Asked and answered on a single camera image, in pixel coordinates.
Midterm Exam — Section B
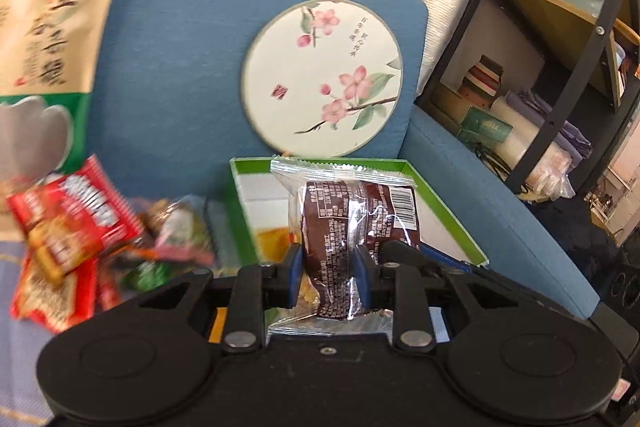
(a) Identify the yellow snack packet in box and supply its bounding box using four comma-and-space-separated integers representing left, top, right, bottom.
255, 228, 295, 263

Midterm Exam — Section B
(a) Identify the round floral fan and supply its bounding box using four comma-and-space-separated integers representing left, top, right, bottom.
240, 0, 404, 158

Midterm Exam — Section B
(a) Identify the red snack packet upper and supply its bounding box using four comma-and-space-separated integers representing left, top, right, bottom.
6, 155, 143, 284

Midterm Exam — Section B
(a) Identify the small red sausage packet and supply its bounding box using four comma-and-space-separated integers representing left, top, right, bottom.
96, 263, 122, 311

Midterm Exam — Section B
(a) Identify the black metal shelf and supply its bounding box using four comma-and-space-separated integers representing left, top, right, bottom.
416, 0, 639, 194

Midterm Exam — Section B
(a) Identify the large beige green grain bag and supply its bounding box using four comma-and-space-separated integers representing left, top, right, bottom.
1, 0, 112, 192

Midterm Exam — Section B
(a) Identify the pink label snack packet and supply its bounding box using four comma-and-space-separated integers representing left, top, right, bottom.
141, 195, 215, 267

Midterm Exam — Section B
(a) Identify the red snack packet lower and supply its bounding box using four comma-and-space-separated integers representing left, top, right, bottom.
9, 251, 98, 335

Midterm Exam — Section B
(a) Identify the red snack packet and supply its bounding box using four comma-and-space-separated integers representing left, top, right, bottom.
6, 155, 143, 284
9, 251, 98, 335

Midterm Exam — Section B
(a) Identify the green foil candy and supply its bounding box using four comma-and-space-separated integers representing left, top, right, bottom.
122, 261, 172, 293

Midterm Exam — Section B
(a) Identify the green box on shelf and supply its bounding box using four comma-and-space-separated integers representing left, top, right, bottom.
457, 107, 513, 150

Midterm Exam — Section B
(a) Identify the green cardboard box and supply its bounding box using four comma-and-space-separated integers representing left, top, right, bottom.
226, 157, 489, 267

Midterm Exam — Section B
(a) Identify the brown nut snack packet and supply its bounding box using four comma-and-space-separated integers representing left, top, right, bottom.
269, 157, 420, 336

